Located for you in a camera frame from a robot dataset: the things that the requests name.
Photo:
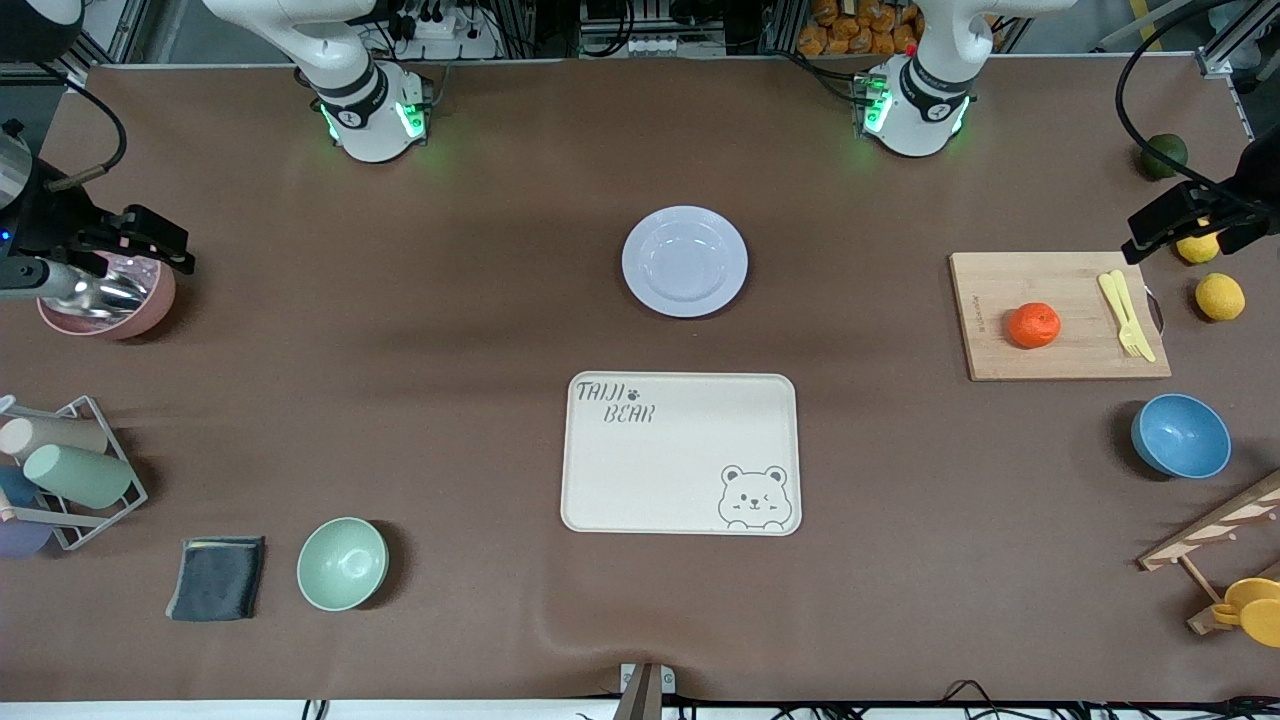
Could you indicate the yellow mug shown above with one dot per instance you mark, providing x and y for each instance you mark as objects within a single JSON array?
[{"x": 1262, "y": 620}]

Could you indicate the purple cup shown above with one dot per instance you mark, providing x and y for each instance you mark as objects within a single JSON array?
[{"x": 20, "y": 540}]

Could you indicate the mint green bowl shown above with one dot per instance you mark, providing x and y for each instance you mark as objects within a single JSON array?
[{"x": 342, "y": 564}]

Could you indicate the white power strip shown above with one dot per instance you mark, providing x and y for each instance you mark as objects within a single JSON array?
[{"x": 445, "y": 35}]

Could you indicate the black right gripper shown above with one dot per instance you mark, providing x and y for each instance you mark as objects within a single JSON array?
[{"x": 47, "y": 217}]

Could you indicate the dark grey folded cloth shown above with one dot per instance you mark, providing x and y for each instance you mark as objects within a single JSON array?
[{"x": 217, "y": 578}]

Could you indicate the pink bowl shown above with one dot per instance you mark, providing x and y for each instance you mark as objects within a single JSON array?
[{"x": 150, "y": 305}]

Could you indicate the blue bowl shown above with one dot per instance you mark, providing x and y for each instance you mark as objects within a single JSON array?
[{"x": 1181, "y": 437}]

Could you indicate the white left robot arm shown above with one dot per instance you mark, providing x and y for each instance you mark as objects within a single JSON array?
[{"x": 915, "y": 120}]

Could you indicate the yellow plastic fork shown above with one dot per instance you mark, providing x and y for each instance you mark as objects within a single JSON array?
[{"x": 1128, "y": 325}]

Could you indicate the dark green lime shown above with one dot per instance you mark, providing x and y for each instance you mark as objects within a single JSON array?
[{"x": 1165, "y": 157}]

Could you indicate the bamboo cutting board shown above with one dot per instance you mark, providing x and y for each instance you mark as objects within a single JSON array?
[{"x": 1070, "y": 350}]

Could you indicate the orange fruit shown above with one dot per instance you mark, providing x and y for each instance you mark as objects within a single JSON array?
[{"x": 1034, "y": 325}]

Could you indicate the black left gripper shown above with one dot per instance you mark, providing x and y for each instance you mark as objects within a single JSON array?
[{"x": 1262, "y": 178}]

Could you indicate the pale lavender round plate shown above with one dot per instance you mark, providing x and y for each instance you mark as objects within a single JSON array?
[{"x": 685, "y": 262}]

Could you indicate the pile of orange bread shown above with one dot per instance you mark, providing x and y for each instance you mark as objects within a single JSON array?
[{"x": 860, "y": 25}]

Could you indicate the yellow plastic fork and knife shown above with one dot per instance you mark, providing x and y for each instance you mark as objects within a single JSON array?
[{"x": 1108, "y": 290}]

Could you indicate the wooden mug rack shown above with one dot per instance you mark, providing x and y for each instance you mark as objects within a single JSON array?
[{"x": 1215, "y": 530}]

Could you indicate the metal table clamp bracket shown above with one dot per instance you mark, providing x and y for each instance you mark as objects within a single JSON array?
[{"x": 645, "y": 690}]

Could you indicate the yellow lemon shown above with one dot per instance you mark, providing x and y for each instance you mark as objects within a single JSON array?
[
  {"x": 1220, "y": 297},
  {"x": 1198, "y": 248}
]

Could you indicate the shiny metal scoop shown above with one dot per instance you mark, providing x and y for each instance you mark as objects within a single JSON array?
[{"x": 95, "y": 292}]

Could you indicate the blue cup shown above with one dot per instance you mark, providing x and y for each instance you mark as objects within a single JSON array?
[{"x": 15, "y": 487}]

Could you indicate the cream bear print tray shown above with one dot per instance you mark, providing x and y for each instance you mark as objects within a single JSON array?
[{"x": 660, "y": 470}]

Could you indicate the beige cup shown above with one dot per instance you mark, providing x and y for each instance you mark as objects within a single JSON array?
[{"x": 55, "y": 436}]

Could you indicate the mint green cup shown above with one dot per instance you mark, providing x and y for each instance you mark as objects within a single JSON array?
[{"x": 80, "y": 475}]

